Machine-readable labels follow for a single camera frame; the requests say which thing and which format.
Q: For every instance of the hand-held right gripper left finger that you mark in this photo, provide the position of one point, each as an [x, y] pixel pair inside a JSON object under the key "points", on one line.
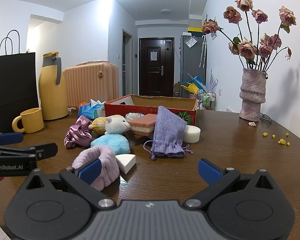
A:
{"points": [[90, 172]]}

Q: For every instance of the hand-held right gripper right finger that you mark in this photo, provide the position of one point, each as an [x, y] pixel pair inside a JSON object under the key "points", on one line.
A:
{"points": [[208, 172]]}

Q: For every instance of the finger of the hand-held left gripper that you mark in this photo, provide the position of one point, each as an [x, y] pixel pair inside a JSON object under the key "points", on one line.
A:
{"points": [[43, 150], [11, 138]]}

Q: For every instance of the lilac fluffy headband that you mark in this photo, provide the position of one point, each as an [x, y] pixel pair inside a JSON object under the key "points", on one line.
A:
{"points": [[107, 165]]}

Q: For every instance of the blue fluffy plush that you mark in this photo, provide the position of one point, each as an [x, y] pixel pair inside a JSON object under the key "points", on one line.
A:
{"points": [[112, 143]]}

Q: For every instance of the pink satin cloth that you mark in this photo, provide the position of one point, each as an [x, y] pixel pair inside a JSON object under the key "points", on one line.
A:
{"points": [[77, 133]]}

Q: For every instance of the pink sponge block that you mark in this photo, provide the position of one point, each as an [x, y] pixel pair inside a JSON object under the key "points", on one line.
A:
{"points": [[142, 125]]}

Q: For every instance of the red cardboard box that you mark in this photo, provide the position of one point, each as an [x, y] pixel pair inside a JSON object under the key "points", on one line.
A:
{"points": [[150, 110]]}

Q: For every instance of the yellow mug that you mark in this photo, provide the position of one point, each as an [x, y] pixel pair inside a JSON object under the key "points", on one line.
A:
{"points": [[31, 121]]}

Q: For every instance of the white triangular sponge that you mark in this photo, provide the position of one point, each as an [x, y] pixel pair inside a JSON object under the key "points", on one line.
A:
{"points": [[126, 162]]}

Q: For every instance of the white round sponge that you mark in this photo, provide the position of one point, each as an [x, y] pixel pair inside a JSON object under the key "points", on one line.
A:
{"points": [[192, 134]]}

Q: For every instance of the black paper bag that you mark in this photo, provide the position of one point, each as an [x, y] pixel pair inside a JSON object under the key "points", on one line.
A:
{"points": [[12, 87]]}

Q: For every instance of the yellow thermos jug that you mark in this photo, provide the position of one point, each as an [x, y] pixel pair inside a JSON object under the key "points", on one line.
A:
{"points": [[51, 92]]}

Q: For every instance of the blue wet wipes pack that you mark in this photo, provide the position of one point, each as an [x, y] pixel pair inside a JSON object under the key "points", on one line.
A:
{"points": [[88, 111]]}

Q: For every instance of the orange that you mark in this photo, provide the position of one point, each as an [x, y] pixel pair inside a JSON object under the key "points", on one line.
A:
{"points": [[83, 104]]}

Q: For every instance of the fallen pink petal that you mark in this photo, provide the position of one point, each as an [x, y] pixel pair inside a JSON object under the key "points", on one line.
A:
{"points": [[252, 124]]}

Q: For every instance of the white flat board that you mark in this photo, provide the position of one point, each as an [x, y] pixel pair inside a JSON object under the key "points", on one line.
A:
{"points": [[232, 110]]}

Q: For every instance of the clear plastic bundle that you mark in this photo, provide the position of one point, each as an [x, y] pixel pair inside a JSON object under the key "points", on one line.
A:
{"points": [[133, 117]]}

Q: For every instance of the pink bucket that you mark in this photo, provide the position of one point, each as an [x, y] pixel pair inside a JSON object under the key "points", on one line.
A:
{"points": [[193, 96]]}

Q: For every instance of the black eyeglasses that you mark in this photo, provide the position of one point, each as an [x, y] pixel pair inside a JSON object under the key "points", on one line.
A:
{"points": [[266, 118]]}

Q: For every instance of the scattered yellow flower buds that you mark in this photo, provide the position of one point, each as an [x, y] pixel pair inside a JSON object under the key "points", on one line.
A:
{"points": [[281, 140]]}

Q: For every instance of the pink ribbed suitcase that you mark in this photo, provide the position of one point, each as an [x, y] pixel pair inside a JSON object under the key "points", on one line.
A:
{"points": [[90, 85]]}

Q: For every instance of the pink textured vase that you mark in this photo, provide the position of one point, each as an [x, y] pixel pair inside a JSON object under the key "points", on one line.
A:
{"points": [[252, 95]]}

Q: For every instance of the brown cardboard carton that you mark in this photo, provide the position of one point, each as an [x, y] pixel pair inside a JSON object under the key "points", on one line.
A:
{"points": [[177, 88]]}

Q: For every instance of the blue clothes hangers bundle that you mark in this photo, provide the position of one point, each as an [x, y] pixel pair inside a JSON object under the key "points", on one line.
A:
{"points": [[197, 81]]}

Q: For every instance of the dark brown entrance door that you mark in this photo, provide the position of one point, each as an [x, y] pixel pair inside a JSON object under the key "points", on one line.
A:
{"points": [[155, 75]]}

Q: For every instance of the grey refrigerator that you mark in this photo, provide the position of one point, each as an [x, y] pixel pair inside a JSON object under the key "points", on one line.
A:
{"points": [[190, 62]]}

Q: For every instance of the grey interior door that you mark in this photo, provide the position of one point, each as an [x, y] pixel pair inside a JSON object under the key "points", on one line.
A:
{"points": [[126, 65]]}

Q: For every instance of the folded umbrella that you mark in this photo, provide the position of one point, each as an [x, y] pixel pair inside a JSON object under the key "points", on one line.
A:
{"points": [[202, 52]]}

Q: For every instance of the dried pink roses bouquet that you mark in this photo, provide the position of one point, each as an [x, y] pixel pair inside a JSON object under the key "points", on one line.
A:
{"points": [[247, 48]]}

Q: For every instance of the clear plastic document bag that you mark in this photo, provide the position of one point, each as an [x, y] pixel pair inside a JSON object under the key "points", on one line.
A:
{"points": [[191, 42]]}

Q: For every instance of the yellow and black box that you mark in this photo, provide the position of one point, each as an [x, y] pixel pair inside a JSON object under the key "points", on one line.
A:
{"points": [[195, 30]]}

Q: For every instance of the round ceiling lamp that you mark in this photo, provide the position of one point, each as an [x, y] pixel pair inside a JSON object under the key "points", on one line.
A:
{"points": [[166, 11]]}

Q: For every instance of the purple wall decoration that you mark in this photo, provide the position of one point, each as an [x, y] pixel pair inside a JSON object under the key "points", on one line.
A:
{"points": [[213, 81]]}

